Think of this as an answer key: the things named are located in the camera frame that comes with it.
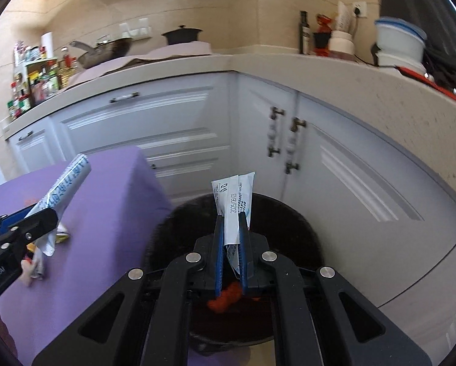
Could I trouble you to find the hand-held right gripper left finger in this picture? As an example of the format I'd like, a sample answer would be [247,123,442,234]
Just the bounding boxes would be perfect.
[31,213,225,366]

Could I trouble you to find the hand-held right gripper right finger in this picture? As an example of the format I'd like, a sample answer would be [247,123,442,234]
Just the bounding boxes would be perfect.
[239,211,432,366]

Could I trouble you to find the black round trash bin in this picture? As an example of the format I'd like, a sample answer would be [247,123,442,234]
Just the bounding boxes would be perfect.
[143,192,322,355]

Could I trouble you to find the white printed wrapper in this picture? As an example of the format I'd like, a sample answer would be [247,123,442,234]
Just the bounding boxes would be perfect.
[210,171,256,277]

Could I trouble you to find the silver blue printed wrapper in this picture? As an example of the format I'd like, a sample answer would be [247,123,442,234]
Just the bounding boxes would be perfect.
[24,153,92,258]

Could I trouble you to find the person's left hand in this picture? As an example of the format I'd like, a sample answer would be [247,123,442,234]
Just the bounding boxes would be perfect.
[21,261,35,288]

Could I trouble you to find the small white packet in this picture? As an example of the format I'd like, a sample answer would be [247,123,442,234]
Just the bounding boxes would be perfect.
[31,256,46,281]

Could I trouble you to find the orange crumpled wrapper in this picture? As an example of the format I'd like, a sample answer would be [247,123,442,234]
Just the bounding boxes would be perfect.
[207,282,242,315]

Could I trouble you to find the narrow white cabinet drawer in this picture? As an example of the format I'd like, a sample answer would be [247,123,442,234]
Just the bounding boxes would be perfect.
[14,120,63,170]

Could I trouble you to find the purple tablecloth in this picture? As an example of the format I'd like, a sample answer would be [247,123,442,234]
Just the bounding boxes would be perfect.
[0,145,251,366]

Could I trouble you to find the low white cabinet drawer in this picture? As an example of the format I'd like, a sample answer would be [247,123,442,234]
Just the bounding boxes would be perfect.
[144,145,232,203]

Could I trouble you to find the white corner cabinet door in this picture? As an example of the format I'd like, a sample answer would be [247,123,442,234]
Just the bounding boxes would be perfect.
[236,75,299,201]

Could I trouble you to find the large white cabinet door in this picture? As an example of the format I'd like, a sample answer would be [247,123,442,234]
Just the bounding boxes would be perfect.
[287,93,456,307]

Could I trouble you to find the group of seasoning bottles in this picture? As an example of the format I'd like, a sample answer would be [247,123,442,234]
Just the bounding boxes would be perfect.
[7,40,60,120]

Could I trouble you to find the wide white cabinet drawer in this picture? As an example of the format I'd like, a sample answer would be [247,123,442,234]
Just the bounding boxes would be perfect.
[58,74,230,151]

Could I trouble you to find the yellow cooking oil bottle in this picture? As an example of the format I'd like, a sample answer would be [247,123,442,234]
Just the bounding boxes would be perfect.
[58,46,78,81]

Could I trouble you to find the paper towel roll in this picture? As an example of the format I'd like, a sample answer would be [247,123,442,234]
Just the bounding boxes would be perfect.
[41,32,55,60]

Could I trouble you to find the metal wok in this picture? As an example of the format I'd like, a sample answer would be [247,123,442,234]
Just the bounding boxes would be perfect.
[69,36,133,69]

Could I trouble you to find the pink stove cover cloth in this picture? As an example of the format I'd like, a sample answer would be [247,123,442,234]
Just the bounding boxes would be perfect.
[65,42,214,85]

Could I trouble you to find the black lidded pot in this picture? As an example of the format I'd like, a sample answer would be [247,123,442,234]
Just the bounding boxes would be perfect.
[161,25,204,46]

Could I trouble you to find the dark glass bottle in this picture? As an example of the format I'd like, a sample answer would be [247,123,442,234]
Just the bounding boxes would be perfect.
[299,11,312,55]

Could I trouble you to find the white jar with red contents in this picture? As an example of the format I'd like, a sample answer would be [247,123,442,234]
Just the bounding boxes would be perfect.
[329,30,357,60]

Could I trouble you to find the red tray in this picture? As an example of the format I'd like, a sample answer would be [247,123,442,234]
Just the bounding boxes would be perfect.
[397,65,456,108]

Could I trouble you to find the white paper bag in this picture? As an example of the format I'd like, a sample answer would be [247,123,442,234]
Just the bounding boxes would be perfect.
[334,2,357,33]

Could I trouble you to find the stack of white bowls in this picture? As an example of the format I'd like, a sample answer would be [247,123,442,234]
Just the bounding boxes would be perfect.
[374,17,429,71]

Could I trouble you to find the large door handle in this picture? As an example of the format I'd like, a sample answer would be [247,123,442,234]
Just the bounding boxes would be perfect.
[285,117,307,175]

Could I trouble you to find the corner door handle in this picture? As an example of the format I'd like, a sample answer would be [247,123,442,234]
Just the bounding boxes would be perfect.
[266,106,286,158]

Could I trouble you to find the white wall switch panel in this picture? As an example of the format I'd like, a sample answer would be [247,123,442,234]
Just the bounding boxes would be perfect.
[119,17,153,41]

